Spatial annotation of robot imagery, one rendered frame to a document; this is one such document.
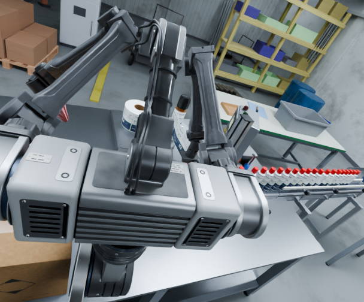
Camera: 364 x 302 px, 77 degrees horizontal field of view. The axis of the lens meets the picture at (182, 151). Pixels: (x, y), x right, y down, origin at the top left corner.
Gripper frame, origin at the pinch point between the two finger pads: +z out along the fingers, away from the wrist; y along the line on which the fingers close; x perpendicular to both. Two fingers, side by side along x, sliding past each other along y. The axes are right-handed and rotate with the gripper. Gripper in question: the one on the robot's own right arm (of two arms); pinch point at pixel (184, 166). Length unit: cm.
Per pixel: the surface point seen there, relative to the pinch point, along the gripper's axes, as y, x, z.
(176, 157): -6.9, -21.8, 13.5
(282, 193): -82, 10, 12
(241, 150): -5.1, 23.5, -34.4
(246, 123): 1, 23, -47
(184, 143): -7.6, -22.0, 0.7
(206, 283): -37, 38, 79
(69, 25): 69, -404, 62
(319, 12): -423, -384, -119
